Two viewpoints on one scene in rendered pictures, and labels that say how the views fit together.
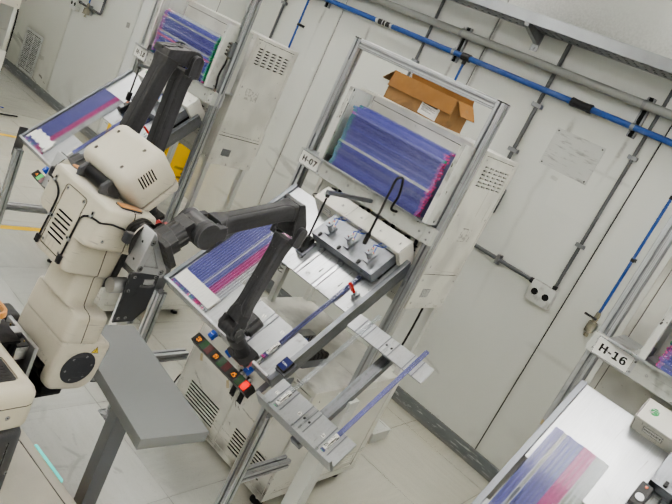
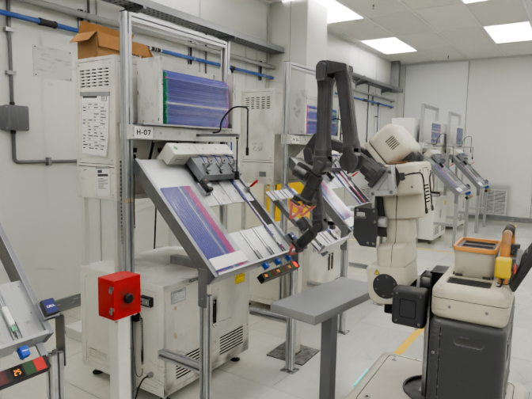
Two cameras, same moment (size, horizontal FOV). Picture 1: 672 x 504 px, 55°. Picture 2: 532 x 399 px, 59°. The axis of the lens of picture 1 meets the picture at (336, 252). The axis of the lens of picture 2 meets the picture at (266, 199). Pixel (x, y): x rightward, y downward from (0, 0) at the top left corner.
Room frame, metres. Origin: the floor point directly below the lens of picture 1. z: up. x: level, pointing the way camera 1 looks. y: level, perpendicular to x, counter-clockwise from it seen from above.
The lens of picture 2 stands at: (2.21, 2.57, 1.28)
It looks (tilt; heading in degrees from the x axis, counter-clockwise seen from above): 6 degrees down; 269
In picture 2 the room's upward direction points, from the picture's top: 1 degrees clockwise
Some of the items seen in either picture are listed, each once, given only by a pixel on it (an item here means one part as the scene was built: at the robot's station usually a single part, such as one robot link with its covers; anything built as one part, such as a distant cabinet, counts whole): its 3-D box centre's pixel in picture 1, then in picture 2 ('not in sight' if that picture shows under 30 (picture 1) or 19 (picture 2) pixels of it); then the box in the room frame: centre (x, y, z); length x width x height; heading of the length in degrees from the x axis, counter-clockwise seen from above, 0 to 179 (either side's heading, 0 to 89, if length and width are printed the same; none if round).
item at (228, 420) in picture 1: (283, 392); (169, 314); (2.73, -0.07, 0.31); 0.70 x 0.65 x 0.62; 55
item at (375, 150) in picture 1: (393, 160); (191, 101); (2.59, -0.05, 1.52); 0.51 x 0.13 x 0.27; 55
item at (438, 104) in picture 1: (441, 99); (138, 47); (2.90, -0.13, 1.82); 0.68 x 0.30 x 0.20; 55
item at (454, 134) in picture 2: not in sight; (445, 170); (-0.94, -5.37, 0.95); 1.36 x 0.82 x 1.90; 145
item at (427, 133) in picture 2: not in sight; (419, 172); (-0.10, -4.19, 0.95); 1.36 x 0.82 x 1.90; 145
